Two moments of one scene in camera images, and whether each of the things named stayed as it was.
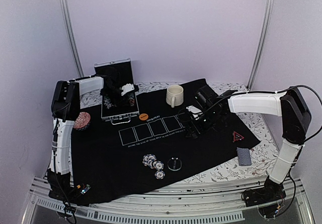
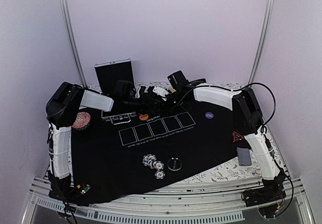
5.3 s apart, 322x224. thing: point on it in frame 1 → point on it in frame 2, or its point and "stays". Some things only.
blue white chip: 159,174 stays
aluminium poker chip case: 123,112 stays
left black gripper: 123,100 → 146,103
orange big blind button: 143,117 stays
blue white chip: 159,165 stays
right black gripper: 198,130 → 169,106
